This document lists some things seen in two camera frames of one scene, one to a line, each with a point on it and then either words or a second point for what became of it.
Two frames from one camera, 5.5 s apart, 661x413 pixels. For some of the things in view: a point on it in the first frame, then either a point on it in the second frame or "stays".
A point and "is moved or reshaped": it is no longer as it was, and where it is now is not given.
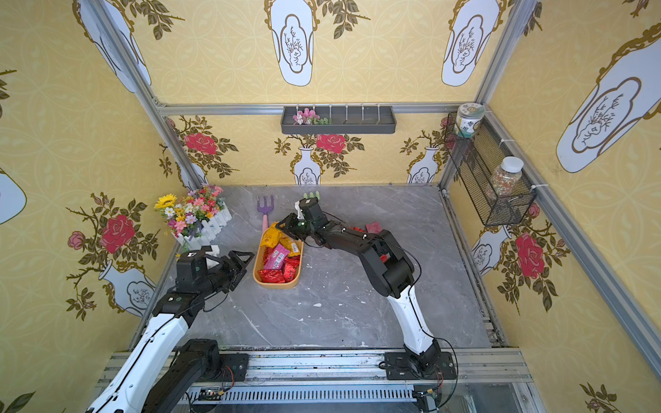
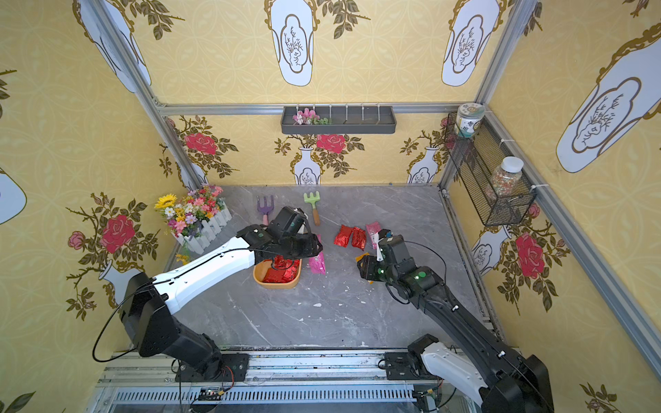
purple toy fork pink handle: x=265 y=209 stays
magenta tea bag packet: x=276 y=257 is moved or reshaped
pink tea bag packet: x=373 y=227 stays
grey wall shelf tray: x=344 y=120 stays
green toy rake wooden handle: x=311 y=195 stays
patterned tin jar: x=468 y=118 stays
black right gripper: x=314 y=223 → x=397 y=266
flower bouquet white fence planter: x=197 y=217 stays
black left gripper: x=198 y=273 → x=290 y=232
